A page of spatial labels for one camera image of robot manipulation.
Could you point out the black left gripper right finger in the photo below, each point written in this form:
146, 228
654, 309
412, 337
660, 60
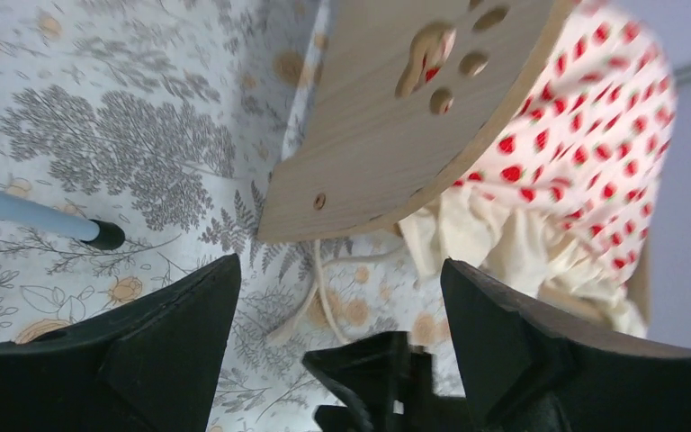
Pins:
528, 366

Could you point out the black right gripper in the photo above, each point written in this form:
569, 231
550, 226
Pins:
385, 385

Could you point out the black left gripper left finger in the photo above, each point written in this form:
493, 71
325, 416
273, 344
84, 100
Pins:
150, 365

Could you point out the red strawberry print duvet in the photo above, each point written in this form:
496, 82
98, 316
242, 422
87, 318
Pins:
560, 179

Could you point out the wooden pet bed frame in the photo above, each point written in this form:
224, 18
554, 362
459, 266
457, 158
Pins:
405, 119

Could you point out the blue perforated music stand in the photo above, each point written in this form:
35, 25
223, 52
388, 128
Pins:
100, 234

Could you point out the floral table mat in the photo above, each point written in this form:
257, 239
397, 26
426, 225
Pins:
168, 118

